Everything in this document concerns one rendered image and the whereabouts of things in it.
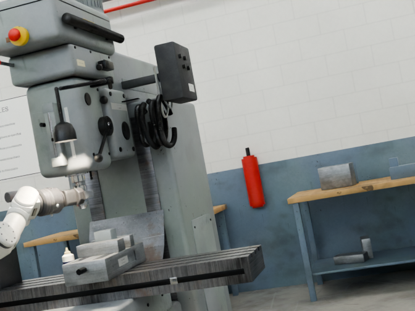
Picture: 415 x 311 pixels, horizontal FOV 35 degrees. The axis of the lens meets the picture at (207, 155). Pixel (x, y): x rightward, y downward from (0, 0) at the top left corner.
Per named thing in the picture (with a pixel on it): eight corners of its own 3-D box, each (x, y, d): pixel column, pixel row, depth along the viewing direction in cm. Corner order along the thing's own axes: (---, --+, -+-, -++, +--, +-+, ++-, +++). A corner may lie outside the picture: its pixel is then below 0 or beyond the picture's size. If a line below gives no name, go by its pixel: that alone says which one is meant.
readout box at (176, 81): (186, 96, 237) (176, 39, 238) (163, 101, 239) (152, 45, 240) (201, 99, 256) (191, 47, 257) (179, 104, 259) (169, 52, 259)
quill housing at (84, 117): (93, 169, 216) (76, 74, 216) (37, 180, 221) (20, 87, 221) (115, 166, 234) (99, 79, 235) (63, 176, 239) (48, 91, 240)
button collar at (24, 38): (27, 42, 204) (24, 24, 204) (10, 47, 205) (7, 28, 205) (31, 44, 206) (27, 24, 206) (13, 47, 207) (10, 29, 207)
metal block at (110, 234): (112, 247, 222) (109, 229, 222) (96, 250, 223) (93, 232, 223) (118, 245, 227) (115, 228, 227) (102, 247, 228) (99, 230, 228)
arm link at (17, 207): (42, 189, 210) (29, 211, 198) (34, 211, 214) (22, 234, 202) (22, 182, 209) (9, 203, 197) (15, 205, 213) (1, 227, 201)
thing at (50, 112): (63, 165, 214) (52, 102, 214) (52, 167, 215) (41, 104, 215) (68, 165, 218) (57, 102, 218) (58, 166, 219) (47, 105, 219)
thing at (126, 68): (105, 97, 234) (96, 42, 235) (49, 110, 240) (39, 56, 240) (173, 107, 312) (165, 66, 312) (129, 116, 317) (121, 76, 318)
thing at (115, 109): (119, 157, 234) (106, 86, 234) (58, 170, 240) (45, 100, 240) (138, 156, 252) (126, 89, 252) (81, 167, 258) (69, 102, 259)
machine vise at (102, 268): (108, 281, 203) (102, 245, 203) (65, 287, 207) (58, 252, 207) (146, 260, 237) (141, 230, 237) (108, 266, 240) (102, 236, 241)
